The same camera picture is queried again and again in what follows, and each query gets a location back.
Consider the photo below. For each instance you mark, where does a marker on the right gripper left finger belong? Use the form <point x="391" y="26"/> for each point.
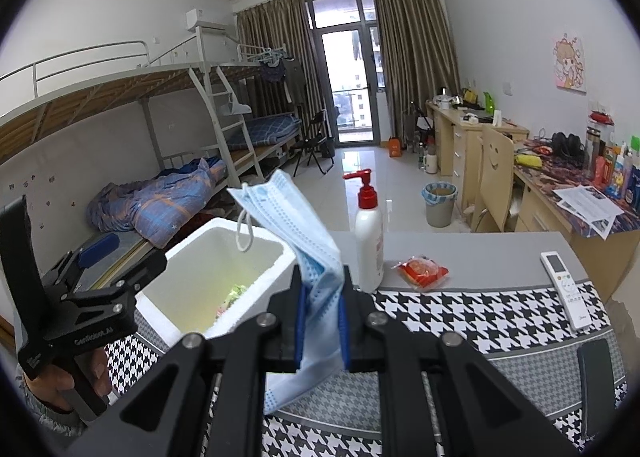
<point x="205" y="396"/>

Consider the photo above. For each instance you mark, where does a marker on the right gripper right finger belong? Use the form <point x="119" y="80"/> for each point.
<point x="438" y="394"/>

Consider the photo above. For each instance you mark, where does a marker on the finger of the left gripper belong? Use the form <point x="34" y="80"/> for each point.
<point x="132" y="282"/>
<point x="72" y="265"/>

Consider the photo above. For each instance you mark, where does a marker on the white styrofoam box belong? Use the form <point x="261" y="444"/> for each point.
<point x="200" y="272"/>

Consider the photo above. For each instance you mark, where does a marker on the green tissue pack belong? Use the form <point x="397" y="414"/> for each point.
<point x="233" y="295"/>

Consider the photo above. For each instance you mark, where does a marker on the blue face mask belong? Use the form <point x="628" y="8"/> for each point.
<point x="281" y="208"/>

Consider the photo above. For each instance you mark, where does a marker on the left hand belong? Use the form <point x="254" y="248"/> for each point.
<point x="53" y="381"/>

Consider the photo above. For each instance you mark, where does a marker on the blue plaid quilt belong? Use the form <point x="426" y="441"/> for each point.
<point x="157" y="209"/>

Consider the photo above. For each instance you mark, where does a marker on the houndstooth table cloth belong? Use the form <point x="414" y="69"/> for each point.
<point x="438" y="395"/>

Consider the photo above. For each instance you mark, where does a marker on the black smartphone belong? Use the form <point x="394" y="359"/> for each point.
<point x="598" y="392"/>

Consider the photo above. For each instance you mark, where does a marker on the metal bunk bed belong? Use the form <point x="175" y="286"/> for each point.
<point x="110" y="113"/>

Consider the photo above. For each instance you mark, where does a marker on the white remote control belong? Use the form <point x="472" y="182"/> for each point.
<point x="574" y="306"/>

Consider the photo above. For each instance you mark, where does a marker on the red snack packet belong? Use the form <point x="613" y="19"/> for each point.
<point x="421" y="272"/>

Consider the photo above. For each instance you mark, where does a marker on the wooden smiley chair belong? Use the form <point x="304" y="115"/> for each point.
<point x="495" y="194"/>

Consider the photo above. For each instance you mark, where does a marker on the black folding chair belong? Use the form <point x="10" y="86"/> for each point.
<point x="316" y="145"/>

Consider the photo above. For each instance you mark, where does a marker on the white lotion pump bottle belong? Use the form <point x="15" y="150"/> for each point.
<point x="368" y="232"/>

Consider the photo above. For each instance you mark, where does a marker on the trash bin with bag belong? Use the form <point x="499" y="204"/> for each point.
<point x="439" y="198"/>

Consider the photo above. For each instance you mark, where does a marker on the printed paper sheets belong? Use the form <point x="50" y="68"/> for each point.
<point x="593" y="214"/>

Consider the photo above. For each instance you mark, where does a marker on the wooden desk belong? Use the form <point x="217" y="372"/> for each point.
<point x="459" y="151"/>

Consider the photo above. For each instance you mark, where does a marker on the white air conditioner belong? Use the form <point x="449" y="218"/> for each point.
<point x="199" y="18"/>

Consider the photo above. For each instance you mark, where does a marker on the left brown curtain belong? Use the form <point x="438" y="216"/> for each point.
<point x="277" y="35"/>

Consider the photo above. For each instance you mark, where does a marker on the brown curtain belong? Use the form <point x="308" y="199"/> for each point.
<point x="277" y="35"/>
<point x="418" y="55"/>

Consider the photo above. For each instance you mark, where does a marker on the orange detergent jug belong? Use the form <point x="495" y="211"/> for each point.
<point x="394" y="147"/>

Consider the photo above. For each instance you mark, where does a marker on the glass balcony door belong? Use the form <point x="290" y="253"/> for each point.
<point x="345" y="34"/>

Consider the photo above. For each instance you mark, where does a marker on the right brown curtain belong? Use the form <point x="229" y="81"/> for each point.
<point x="418" y="55"/>

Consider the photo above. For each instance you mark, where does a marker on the cartoon girl poster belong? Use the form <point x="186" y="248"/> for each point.
<point x="569" y="64"/>

